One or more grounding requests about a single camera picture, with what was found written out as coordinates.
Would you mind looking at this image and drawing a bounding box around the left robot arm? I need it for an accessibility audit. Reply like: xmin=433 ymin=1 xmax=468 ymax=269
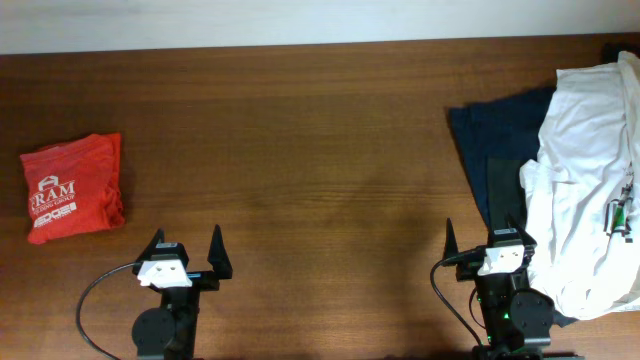
xmin=131 ymin=226 xmax=233 ymax=360

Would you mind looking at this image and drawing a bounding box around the folded red t-shirt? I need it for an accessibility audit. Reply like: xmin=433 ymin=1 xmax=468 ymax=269
xmin=20 ymin=133 xmax=125 ymax=244

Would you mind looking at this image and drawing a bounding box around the black garment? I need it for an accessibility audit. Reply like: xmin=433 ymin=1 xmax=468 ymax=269
xmin=600 ymin=42 xmax=640 ymax=64

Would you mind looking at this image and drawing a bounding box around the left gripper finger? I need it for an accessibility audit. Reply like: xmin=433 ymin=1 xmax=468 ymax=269
xmin=132 ymin=228 xmax=165 ymax=274
xmin=207 ymin=224 xmax=233 ymax=280

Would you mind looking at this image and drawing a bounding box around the left black cable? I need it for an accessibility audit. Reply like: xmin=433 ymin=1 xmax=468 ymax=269
xmin=75 ymin=261 xmax=142 ymax=360

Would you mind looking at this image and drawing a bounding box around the dark navy garment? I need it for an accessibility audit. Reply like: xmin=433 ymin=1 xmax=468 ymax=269
xmin=448 ymin=87 xmax=580 ymax=329

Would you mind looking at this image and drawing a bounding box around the white t-shirt with graphic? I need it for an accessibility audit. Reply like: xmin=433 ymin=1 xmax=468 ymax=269
xmin=520 ymin=51 xmax=639 ymax=320

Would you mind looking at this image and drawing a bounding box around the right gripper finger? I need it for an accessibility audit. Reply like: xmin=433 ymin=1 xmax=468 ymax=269
xmin=442 ymin=218 xmax=459 ymax=264
xmin=507 ymin=213 xmax=537 ymax=249

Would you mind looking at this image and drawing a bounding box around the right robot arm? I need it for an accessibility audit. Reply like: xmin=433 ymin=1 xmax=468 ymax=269
xmin=430 ymin=217 xmax=579 ymax=360

